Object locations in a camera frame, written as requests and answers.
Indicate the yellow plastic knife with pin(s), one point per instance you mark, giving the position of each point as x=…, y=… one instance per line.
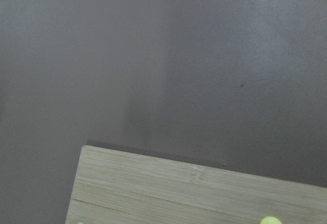
x=270, y=220

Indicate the wooden cutting board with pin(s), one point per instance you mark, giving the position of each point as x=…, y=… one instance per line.
x=114, y=186

